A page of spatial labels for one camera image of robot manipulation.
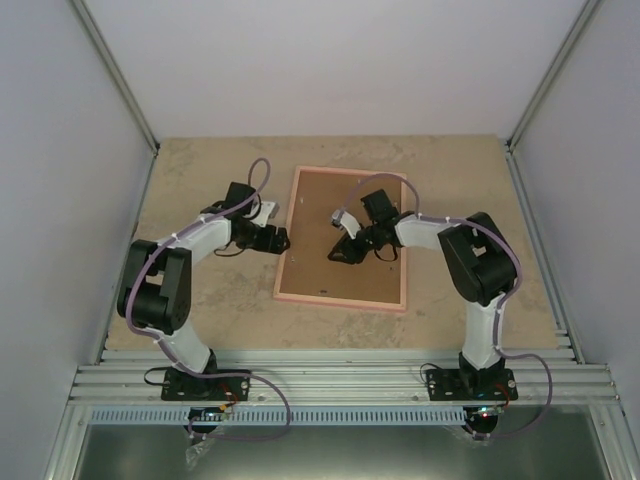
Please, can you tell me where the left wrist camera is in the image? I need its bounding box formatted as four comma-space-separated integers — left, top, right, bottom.
246, 200, 279, 227

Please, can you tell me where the pink picture frame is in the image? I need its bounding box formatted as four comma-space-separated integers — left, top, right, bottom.
272, 165, 408, 315

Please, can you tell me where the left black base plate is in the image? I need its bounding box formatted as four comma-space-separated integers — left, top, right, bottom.
160, 368, 251, 403

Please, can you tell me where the brown backing board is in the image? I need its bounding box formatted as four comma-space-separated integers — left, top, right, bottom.
279, 172, 404, 305

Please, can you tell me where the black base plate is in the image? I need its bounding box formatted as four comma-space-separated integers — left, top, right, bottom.
160, 368, 251, 403
422, 368, 519, 402

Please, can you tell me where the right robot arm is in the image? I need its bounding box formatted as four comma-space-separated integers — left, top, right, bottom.
328, 190, 518, 404

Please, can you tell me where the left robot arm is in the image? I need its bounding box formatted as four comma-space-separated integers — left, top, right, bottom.
117, 182, 290, 405

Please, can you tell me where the aluminium rail base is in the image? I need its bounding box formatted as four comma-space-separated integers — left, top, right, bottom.
45, 337, 639, 479

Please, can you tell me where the right corner aluminium post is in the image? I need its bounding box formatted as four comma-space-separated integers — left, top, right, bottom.
504, 0, 604, 153

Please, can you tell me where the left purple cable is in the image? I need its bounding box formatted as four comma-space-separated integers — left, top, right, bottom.
123, 157, 292, 444

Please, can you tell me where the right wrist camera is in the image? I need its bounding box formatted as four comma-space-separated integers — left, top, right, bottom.
330, 209, 362, 240

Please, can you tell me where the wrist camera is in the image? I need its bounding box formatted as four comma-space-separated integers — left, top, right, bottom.
330, 209, 362, 240
246, 200, 279, 227

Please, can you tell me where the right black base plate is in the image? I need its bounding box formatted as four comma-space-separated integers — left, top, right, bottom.
422, 368, 519, 402

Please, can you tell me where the blue grey cable duct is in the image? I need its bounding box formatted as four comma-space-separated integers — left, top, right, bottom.
89, 406, 466, 426

